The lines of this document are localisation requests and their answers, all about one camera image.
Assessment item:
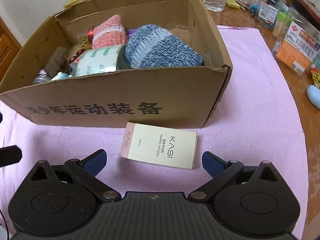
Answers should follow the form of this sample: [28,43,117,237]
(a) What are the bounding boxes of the light blue doll toy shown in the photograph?
[51,72,73,81]

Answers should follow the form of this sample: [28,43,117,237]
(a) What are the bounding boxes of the beige KASI box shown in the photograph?
[120,122,197,170]

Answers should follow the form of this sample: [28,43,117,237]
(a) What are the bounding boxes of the jar of gold capsules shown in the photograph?
[76,28,93,49]

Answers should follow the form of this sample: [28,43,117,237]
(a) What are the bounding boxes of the clear tape roll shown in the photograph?
[72,45,129,77]

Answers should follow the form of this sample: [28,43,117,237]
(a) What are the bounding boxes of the pink knitted sleeve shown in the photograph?
[92,15,128,49]

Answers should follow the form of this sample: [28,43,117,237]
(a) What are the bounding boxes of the purple keychain toy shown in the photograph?
[126,29,137,38]

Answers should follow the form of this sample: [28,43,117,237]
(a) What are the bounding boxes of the blue knitted sleeve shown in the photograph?
[124,24,204,69]

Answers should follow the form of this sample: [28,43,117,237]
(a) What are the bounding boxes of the pink table cloth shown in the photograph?
[1,25,309,238]

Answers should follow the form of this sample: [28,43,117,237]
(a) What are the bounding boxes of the near left wooden chair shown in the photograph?
[0,18,22,80]

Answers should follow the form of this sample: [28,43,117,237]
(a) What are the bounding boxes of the wooden chair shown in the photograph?
[285,0,319,25]
[0,18,22,80]

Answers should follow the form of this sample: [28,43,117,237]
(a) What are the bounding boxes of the light blue mouse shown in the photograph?
[306,85,320,109]

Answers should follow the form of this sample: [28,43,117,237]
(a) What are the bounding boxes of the gold ornament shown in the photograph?
[310,68,320,89]

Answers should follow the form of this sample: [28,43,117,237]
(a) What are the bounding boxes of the clear box orange label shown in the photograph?
[272,5,319,77]

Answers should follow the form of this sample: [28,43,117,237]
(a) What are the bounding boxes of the brown cardboard box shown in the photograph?
[1,0,233,128]

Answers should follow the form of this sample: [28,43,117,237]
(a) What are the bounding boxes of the green cap toothpick holder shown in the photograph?
[272,12,291,40]

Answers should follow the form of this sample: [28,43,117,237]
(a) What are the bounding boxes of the glass jar with pens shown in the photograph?
[255,0,285,29]

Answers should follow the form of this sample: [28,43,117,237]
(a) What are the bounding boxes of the small blue toy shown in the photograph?
[249,4,258,16]

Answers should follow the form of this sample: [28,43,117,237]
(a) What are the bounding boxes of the right wooden chair back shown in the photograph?
[285,0,319,25]

